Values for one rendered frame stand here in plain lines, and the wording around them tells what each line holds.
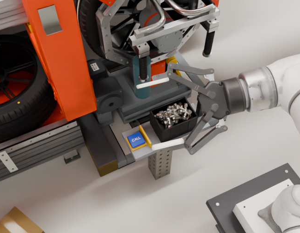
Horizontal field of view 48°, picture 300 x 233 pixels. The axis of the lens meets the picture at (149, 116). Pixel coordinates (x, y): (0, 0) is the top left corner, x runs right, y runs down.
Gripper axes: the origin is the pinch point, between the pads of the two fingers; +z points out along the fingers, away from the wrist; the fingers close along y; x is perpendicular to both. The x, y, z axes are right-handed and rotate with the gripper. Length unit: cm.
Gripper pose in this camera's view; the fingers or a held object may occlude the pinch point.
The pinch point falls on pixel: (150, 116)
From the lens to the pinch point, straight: 73.6
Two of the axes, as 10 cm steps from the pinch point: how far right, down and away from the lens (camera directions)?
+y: 2.4, 9.7, 0.7
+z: -9.7, 2.4, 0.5
